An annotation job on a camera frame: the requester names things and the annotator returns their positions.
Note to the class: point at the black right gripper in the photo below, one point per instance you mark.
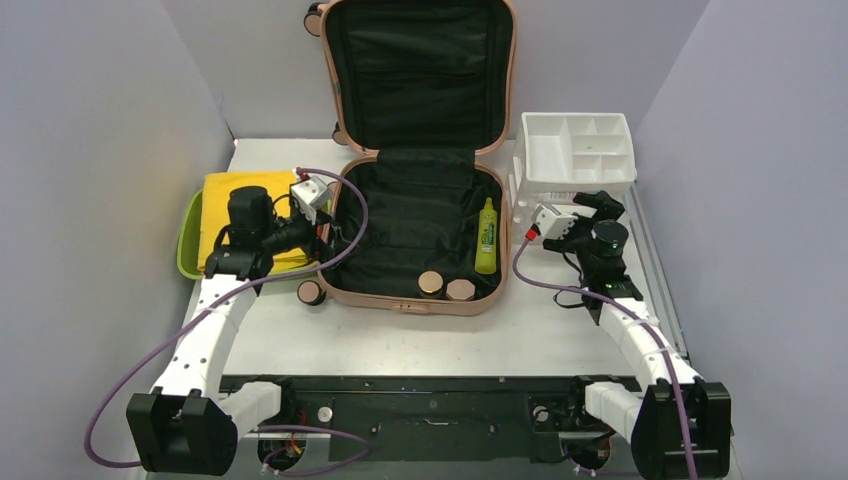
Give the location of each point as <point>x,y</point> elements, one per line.
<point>592,213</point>

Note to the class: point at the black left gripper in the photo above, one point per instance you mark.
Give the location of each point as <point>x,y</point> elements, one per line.
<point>315,245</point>

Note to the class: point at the white plastic drawer organizer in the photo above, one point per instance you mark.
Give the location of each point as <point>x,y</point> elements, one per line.
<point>557,155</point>

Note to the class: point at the yellow box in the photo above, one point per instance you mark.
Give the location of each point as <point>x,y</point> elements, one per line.
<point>225,192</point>

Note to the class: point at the small green bottle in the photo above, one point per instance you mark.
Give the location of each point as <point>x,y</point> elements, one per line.
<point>486,258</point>

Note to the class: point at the green plastic tray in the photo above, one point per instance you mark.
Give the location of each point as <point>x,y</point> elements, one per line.
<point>187,248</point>

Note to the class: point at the octagonal pink jar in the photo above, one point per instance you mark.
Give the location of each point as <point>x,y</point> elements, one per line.
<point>460,290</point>

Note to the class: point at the pink hard-shell suitcase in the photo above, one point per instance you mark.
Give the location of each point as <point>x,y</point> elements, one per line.
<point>422,91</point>

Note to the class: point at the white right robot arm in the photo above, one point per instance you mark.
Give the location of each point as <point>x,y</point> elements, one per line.
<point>642,331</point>

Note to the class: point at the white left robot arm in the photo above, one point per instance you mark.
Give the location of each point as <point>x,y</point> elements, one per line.
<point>205,331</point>

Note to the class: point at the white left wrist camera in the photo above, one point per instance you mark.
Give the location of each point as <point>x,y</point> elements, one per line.
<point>311,198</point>

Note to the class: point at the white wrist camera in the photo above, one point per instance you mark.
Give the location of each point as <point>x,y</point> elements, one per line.
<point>311,198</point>
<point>549,223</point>

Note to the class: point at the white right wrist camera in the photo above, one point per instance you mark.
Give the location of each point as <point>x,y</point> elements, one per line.
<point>549,223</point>

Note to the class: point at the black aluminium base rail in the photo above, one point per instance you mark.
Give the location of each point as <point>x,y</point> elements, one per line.
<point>445,419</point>

